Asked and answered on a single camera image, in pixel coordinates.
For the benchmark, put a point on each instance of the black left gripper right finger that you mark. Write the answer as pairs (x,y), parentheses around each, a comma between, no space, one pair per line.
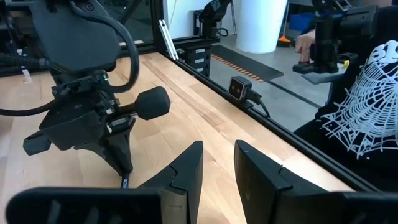
(264,193)

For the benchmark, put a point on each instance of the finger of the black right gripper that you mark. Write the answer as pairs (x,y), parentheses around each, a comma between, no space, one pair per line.
(124,146)
(102,149)

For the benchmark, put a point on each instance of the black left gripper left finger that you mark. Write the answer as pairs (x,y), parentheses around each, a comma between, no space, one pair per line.
(185,186)

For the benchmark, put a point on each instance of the black pen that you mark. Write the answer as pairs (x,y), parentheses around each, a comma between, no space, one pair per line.
(125,182)

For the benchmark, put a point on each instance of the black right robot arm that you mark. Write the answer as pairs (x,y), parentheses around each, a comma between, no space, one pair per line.
(74,37)

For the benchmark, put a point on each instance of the black background robot arm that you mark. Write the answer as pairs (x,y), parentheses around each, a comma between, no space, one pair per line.
(214,9)

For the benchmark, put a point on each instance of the black drawer cabinet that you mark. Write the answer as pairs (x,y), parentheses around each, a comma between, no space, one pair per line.
(199,62)

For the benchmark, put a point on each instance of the black floor mat orange stripes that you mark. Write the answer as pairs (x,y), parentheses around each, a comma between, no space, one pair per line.
(248,65)

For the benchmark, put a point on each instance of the person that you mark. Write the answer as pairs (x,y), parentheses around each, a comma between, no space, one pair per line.
(367,109)

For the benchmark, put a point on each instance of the person's hand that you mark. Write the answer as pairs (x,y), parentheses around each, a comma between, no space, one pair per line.
(304,45)

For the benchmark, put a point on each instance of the orange broom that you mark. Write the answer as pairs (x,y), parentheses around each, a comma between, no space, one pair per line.
(284,39)

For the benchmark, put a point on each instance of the white round column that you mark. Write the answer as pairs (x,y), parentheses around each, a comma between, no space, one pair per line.
(261,25)

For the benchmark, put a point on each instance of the blue storage box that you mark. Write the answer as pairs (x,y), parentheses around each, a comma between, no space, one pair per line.
(300,21)

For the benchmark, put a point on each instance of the black aluminium table frame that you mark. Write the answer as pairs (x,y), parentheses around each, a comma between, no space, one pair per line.
(273,126)

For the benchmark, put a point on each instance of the black table-level camera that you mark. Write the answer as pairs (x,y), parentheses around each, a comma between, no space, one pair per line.
(238,88)

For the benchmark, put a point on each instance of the silver bracket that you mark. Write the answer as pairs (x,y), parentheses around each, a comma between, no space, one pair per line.
(168,39)

